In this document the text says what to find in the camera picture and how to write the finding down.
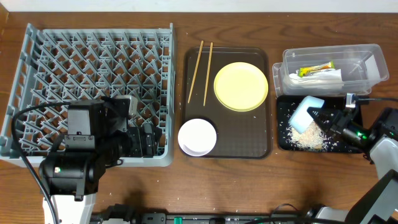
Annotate light blue bowl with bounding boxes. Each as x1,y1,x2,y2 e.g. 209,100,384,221
289,96,325,134

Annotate white napkin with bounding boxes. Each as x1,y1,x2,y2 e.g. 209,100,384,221
286,68,343,89

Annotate green orange snack wrapper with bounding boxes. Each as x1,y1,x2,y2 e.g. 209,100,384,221
297,61,335,78

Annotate white pink bowl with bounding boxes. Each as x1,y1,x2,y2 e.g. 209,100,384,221
178,118,217,157

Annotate wooden chopstick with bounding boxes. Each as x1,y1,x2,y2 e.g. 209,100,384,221
187,40,204,104
203,42,213,106

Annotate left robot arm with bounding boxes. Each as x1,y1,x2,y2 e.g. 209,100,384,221
39,96,162,223

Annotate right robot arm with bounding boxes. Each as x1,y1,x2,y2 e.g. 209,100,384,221
307,107,397,223

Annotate black waste tray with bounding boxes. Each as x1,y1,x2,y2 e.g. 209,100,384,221
276,95,360,154

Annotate grey dishwasher rack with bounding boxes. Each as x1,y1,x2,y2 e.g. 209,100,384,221
1,25,176,167

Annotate pile of rice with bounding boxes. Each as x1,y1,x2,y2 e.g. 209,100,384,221
286,121,338,151

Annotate clear plastic bin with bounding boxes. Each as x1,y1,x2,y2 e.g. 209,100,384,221
272,44,389,96

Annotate dark brown serving tray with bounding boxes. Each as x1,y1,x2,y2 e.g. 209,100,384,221
180,47,273,159

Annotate yellow plate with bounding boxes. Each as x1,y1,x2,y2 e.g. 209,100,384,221
213,62,269,112

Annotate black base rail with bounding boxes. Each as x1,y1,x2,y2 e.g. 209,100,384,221
89,204,300,224

